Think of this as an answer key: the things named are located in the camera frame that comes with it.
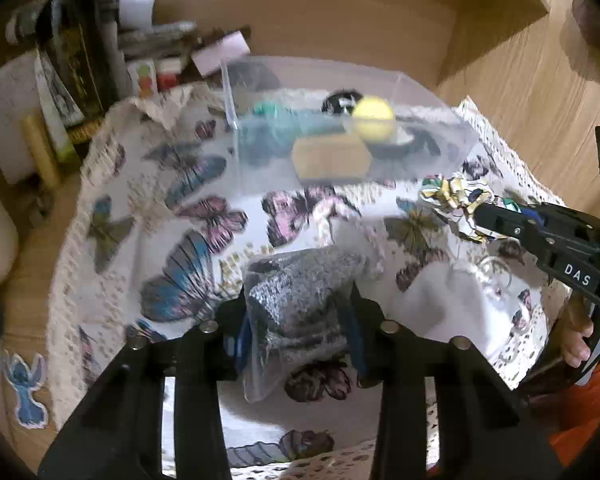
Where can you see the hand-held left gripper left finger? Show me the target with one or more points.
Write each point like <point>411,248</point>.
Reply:
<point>241,336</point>

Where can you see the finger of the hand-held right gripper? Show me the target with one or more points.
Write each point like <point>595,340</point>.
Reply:
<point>540,235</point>

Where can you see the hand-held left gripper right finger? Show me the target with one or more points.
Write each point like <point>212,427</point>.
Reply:
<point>356,332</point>

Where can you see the grey sock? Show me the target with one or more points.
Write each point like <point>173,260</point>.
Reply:
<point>300,290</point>

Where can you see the clear plastic box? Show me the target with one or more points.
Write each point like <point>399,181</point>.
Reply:
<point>340,110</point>

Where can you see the black round soft item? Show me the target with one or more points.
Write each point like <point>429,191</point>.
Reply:
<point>342,102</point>

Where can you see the person's right hand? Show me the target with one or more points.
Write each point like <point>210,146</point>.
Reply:
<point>575,340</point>

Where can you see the white cartoon printed cloth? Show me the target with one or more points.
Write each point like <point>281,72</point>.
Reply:
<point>465,310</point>

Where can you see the butterfly printed tablecloth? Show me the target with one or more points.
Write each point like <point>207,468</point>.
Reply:
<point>180,220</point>

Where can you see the tan sponge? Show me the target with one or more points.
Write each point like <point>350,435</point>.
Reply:
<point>330,157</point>

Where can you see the person's orange clothing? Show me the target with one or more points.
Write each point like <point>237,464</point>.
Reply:
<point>587,420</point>

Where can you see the yellow foam ball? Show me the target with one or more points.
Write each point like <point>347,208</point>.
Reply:
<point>373,117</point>

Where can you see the teal cloth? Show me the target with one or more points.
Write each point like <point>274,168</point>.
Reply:
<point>270,125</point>

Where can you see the blue cartoon sticker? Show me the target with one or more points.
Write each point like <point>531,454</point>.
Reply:
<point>26,390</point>

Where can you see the wooden shelf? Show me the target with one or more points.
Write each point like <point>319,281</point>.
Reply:
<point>495,15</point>

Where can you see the pale yellow tube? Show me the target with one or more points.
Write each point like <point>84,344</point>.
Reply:
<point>41,150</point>

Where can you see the small fruit printed box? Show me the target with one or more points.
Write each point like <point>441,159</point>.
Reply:
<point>142,79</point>

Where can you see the pink box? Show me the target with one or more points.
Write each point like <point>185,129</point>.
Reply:
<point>220,54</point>

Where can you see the dark glass bottle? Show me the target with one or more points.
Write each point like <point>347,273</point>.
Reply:
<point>75,60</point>

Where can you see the white paper roll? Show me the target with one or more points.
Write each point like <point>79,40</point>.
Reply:
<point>137,7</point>

